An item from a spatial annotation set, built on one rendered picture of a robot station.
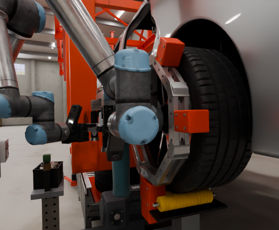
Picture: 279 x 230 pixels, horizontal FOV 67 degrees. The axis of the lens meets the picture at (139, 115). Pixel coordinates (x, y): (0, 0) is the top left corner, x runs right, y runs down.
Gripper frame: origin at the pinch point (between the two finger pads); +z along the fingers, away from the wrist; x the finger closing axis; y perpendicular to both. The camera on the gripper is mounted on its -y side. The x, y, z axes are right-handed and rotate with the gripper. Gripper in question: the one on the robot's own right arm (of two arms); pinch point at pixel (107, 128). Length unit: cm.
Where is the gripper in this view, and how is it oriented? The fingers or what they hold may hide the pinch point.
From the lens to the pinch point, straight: 73.9
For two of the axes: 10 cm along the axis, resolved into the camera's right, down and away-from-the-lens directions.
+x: -9.4, 0.2, -3.3
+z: -3.3, 0.0, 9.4
